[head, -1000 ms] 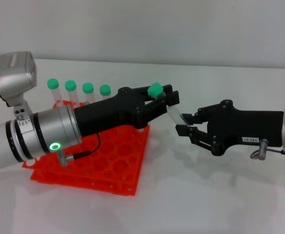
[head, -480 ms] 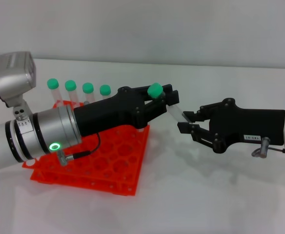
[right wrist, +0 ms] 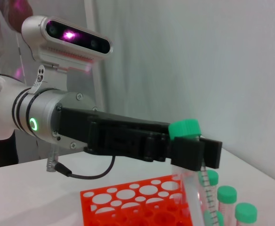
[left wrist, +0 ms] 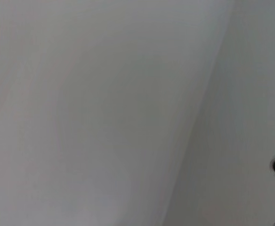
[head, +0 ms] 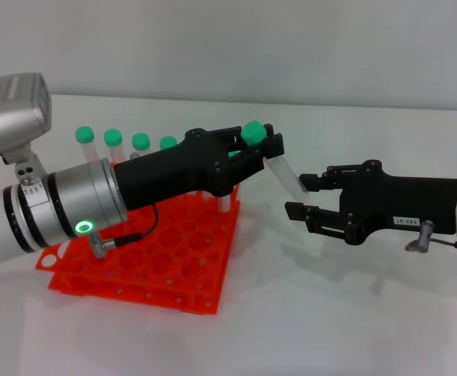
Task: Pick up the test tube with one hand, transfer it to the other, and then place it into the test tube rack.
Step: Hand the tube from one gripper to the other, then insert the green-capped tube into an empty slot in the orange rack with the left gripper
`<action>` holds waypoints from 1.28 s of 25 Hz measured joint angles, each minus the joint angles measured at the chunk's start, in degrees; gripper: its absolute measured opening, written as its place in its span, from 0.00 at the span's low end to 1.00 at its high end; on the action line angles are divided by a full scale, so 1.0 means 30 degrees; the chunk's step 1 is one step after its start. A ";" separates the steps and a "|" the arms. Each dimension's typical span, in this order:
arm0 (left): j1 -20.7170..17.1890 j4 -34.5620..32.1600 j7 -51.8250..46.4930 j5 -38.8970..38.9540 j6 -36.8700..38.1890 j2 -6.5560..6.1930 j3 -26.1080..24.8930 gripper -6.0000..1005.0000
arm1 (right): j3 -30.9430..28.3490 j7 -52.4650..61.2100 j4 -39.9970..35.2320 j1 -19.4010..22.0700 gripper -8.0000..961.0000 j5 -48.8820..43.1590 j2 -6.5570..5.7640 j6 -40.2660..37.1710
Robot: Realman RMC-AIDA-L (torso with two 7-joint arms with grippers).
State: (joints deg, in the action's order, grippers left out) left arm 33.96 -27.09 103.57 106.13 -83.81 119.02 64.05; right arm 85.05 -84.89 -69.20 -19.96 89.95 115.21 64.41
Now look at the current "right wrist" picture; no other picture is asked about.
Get black cable with silver plug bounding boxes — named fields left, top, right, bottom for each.
left=47, top=145, right=116, bottom=180

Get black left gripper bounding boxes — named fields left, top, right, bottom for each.
left=57, top=107, right=173, bottom=162

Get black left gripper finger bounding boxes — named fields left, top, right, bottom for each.
left=200, top=137, right=223, bottom=169
left=146, top=132, right=205, bottom=171

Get orange test tube rack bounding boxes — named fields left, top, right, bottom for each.
left=80, top=175, right=190, bottom=226

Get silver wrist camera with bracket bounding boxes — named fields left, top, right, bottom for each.
left=21, top=15, right=113, bottom=95

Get person bare forearm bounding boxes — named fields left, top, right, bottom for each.
left=0, top=0, right=34, bottom=32

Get thin white cable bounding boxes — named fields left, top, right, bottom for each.
left=15, top=30, right=27, bottom=84

